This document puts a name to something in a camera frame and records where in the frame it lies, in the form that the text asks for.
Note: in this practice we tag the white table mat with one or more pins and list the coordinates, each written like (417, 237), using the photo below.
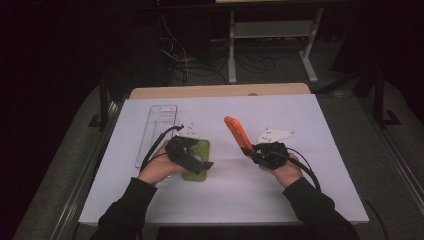
(233, 200)

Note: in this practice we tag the white metal desk frame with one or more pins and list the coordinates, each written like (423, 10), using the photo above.
(231, 50)

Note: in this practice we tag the green phone case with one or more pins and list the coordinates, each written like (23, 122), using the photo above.
(204, 148)

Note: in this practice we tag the person's left hand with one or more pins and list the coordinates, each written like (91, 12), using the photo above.
(158, 168)

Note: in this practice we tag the clear plastic rack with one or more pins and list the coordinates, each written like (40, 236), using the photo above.
(156, 126)

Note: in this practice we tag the person's right hand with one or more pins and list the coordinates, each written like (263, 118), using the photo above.
(286, 173)

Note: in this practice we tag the wooden table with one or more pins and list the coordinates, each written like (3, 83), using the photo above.
(216, 90)

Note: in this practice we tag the orange phone case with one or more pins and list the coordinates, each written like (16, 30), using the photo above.
(237, 133)

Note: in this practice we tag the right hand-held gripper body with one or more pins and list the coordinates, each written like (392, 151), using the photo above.
(271, 155)

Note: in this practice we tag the black metal stand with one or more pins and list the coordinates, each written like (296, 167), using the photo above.
(103, 100)
(379, 96)

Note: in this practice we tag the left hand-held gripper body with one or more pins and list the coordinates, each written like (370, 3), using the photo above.
(181, 155)

